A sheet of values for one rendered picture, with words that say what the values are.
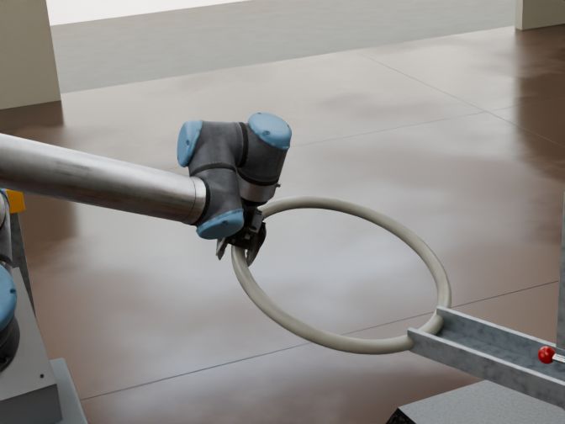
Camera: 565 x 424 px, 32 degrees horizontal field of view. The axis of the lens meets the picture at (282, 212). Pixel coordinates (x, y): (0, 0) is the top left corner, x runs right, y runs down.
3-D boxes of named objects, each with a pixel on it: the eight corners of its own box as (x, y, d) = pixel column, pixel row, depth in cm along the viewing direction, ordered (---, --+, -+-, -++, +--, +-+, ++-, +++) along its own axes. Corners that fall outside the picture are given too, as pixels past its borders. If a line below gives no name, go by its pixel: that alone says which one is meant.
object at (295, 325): (489, 295, 219) (493, 285, 217) (361, 395, 185) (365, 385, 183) (324, 179, 239) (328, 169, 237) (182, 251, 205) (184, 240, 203)
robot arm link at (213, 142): (190, 162, 181) (253, 163, 186) (182, 108, 186) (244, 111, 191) (177, 186, 189) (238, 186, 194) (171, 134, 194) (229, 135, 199)
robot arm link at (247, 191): (241, 154, 202) (286, 168, 202) (236, 173, 205) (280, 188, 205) (231, 177, 195) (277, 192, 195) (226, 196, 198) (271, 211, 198)
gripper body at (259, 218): (217, 243, 205) (229, 198, 197) (227, 220, 212) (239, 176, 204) (252, 255, 204) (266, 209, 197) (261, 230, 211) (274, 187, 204)
